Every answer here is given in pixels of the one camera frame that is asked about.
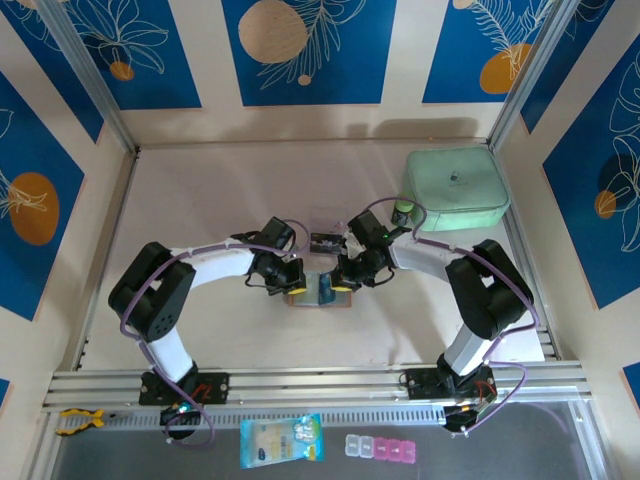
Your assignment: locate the dark picture card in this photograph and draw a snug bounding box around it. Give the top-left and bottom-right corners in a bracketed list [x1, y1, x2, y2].
[309, 232, 342, 257]

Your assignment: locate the green-capped dark bottle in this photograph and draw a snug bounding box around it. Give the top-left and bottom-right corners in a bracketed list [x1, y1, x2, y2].
[389, 197, 415, 226]

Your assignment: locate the mint green zip pouch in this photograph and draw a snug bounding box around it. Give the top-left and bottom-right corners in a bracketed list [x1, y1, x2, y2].
[403, 145, 512, 234]

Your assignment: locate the blue wet wipes packet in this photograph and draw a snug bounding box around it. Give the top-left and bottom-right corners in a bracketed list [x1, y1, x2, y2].
[239, 412, 326, 470]

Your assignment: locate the white and pink pill organizer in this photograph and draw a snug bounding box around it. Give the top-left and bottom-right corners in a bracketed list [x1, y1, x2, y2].
[344, 433, 418, 465]

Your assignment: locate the black base electronics module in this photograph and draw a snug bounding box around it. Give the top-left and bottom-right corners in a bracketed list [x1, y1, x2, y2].
[159, 402, 204, 429]
[442, 399, 496, 437]

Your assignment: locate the grey metal shelf panel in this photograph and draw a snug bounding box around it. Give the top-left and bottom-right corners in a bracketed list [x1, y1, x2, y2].
[29, 399, 614, 480]

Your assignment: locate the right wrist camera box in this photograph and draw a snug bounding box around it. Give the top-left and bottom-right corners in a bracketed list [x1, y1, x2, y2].
[343, 209, 394, 260]

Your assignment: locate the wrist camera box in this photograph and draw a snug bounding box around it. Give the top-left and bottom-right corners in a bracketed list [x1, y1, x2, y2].
[343, 209, 394, 260]
[257, 215, 297, 255]

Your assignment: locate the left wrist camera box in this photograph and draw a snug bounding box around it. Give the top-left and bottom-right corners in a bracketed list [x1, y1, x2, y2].
[257, 215, 297, 255]

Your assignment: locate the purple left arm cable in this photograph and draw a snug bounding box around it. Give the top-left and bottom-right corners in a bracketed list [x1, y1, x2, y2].
[119, 218, 309, 450]

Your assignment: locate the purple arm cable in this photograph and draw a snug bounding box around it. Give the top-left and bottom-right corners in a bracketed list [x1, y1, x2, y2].
[367, 197, 541, 436]
[119, 218, 309, 450]

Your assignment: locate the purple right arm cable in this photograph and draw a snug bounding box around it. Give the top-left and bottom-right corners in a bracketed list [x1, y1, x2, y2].
[367, 197, 541, 436]

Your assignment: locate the aluminium mounting rail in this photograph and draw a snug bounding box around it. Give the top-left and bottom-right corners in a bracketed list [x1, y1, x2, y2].
[42, 360, 594, 414]

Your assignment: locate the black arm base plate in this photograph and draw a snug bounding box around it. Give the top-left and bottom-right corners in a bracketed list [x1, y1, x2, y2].
[405, 367, 496, 401]
[138, 372, 231, 406]

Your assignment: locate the grey slotted cable duct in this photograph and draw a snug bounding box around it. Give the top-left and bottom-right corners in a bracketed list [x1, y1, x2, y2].
[54, 406, 450, 435]

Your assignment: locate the aluminium frame post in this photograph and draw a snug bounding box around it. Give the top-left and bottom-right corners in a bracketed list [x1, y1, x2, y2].
[37, 0, 140, 154]
[487, 0, 577, 153]

